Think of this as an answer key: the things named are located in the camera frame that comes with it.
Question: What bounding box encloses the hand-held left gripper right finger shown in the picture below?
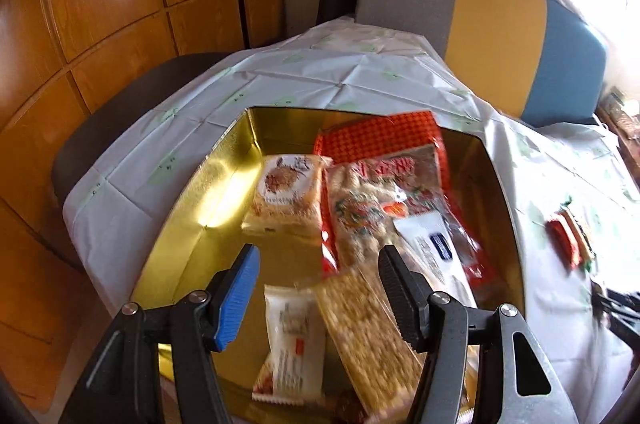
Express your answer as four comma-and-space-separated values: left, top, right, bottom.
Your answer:
378, 245, 583, 424

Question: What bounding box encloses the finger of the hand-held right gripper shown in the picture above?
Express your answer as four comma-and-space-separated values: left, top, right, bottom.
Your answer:
595, 287, 640, 311
605, 315, 640, 347

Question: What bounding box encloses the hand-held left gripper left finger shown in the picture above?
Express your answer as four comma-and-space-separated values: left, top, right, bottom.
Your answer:
60, 244, 261, 424

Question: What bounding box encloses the clear soda cracker packet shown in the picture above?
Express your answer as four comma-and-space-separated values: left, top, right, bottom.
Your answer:
312, 267, 426, 424

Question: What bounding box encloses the white and blue packet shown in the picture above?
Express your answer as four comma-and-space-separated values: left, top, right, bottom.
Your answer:
392, 211, 473, 295

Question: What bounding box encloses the white snack packet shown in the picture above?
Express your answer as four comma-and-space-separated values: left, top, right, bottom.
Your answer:
251, 284, 328, 405

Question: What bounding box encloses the red snack packet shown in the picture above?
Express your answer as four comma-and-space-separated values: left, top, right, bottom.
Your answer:
545, 197, 598, 275

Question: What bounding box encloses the red and gold tin box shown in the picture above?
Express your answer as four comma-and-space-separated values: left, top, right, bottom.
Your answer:
127, 107, 526, 424

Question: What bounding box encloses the beige rice cracker packet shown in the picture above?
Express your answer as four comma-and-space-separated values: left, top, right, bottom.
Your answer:
241, 153, 333, 239

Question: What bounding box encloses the large red snack bag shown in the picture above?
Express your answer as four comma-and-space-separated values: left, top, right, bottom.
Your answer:
312, 110, 501, 300

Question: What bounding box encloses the wooden nightstand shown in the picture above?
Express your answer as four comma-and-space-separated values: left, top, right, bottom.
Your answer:
597, 87, 640, 195

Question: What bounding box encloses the cloud printed plastic sheet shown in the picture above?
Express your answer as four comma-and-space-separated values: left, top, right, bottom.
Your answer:
62, 17, 640, 424

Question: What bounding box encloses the grey yellow blue headboard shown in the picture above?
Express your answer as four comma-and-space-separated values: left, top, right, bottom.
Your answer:
354, 0, 608, 127

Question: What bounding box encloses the wooden wardrobe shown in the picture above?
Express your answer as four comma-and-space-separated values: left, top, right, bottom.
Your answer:
0, 0, 286, 410

